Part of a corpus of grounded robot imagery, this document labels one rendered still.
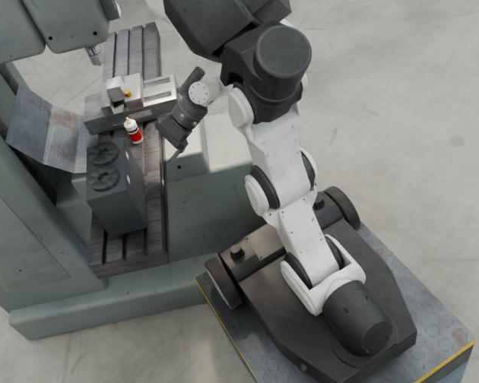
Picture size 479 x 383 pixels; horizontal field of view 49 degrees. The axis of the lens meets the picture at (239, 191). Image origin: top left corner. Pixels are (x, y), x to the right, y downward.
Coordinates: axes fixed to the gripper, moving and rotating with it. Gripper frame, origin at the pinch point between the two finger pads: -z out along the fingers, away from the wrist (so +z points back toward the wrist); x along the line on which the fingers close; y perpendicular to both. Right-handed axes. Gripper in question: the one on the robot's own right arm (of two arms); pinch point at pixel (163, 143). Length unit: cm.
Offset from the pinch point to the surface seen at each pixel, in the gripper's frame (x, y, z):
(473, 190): -105, -121, 37
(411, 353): -106, -13, 3
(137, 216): -12.1, 18.5, -13.7
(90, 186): 2.4, 26.4, -12.1
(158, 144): 4.2, -13.6, -9.2
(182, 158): -4.2, -20.9, -10.1
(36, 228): 18, -4, -67
